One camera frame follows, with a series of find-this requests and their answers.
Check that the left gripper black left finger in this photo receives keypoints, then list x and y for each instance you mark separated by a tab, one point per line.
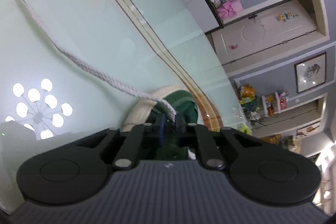
76	171

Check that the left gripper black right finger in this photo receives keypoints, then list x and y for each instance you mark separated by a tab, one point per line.
259	170

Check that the green canvas sneaker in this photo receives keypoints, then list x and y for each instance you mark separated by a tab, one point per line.
173	100

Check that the white shoelace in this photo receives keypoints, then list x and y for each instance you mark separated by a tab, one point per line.
125	88

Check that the yellow white folded cloth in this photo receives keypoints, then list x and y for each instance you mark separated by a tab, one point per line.
245	129

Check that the cardboard boxes and bags pile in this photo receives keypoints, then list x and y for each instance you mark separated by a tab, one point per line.
249	101

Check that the framed ink painting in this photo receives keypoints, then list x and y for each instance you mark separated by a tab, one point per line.
311	72

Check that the white interior door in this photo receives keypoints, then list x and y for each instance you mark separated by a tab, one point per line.
262	31

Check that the white wall shelf with items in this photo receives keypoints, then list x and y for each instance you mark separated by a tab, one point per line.
274	103

